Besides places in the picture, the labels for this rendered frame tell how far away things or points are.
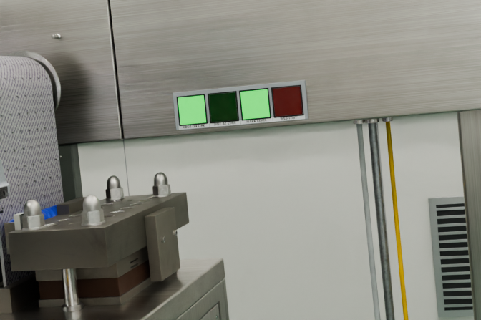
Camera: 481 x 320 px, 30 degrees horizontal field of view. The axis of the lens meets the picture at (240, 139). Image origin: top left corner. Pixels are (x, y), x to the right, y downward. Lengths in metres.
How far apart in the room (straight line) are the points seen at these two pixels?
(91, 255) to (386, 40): 0.63
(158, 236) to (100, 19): 0.46
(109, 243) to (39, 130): 0.33
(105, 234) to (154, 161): 2.84
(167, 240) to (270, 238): 2.55
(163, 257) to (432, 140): 2.54
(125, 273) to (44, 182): 0.27
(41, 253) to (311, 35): 0.61
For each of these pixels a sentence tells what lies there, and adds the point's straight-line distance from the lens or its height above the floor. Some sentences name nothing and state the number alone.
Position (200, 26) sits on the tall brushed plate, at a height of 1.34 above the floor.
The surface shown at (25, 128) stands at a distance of 1.57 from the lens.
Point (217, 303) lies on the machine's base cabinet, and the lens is 1.70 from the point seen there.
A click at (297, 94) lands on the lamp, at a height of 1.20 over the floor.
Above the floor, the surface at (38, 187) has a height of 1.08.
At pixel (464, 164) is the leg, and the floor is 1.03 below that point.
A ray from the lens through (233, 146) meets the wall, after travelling 4.06.
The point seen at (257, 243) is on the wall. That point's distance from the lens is 4.10.
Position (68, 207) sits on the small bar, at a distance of 1.56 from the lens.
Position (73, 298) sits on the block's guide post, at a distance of 1.42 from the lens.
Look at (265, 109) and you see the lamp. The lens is 1.62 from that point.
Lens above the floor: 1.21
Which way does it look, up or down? 3 degrees down
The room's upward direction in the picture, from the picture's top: 5 degrees counter-clockwise
